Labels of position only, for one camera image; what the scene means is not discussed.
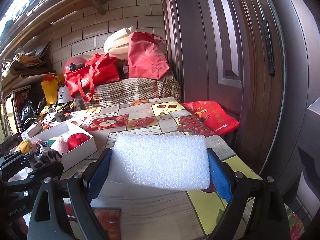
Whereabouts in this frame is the black white cow-print cloth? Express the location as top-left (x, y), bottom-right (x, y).
top-left (30, 145), bottom-right (62, 171)

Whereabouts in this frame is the yellow bamboo tissue pack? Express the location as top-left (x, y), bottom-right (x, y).
top-left (15, 139), bottom-right (36, 154)

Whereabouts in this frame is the pink fluffy pouch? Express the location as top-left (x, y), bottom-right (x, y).
top-left (56, 140), bottom-right (69, 154)

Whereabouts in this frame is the yellow green scouring sponge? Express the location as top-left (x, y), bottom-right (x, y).
top-left (46, 139), bottom-right (56, 147)

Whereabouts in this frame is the red plush ball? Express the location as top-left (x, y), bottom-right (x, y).
top-left (67, 133), bottom-right (90, 151)

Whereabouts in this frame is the white foam block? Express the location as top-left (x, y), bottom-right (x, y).
top-left (107, 134), bottom-right (210, 191)

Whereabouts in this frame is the smartphone showing video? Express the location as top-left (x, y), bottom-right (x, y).
top-left (0, 133), bottom-right (22, 157)

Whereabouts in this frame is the white cardboard tray box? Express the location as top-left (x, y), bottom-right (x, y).
top-left (10, 121), bottom-right (98, 173)

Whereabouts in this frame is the white power bank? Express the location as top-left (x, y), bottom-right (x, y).
top-left (21, 121), bottom-right (42, 139)

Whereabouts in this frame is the small black box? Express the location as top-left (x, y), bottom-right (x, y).
top-left (55, 113), bottom-right (66, 122)

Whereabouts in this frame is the black plastic bag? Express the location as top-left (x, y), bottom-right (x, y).
top-left (20, 98), bottom-right (47, 128)

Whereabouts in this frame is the metal storage shelf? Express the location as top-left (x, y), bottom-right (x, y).
top-left (1, 59), bottom-right (55, 135)

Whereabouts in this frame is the yellow shopping bag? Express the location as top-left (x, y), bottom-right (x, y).
top-left (41, 73), bottom-right (65, 105)

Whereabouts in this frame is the plaid covered bench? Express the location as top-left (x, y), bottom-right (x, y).
top-left (73, 72), bottom-right (181, 111)

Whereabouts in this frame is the red helmet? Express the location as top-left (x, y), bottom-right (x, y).
top-left (62, 56), bottom-right (86, 75)

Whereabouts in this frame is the red tote bag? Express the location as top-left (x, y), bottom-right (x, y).
top-left (65, 54), bottom-right (120, 102)

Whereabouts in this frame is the red bag beside table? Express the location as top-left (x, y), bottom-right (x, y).
top-left (181, 101), bottom-right (240, 136)

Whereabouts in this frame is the cream foam roll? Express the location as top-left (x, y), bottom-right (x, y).
top-left (103, 26), bottom-right (136, 60)

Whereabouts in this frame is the red paper bag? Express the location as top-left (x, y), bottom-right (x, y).
top-left (127, 31), bottom-right (170, 80)

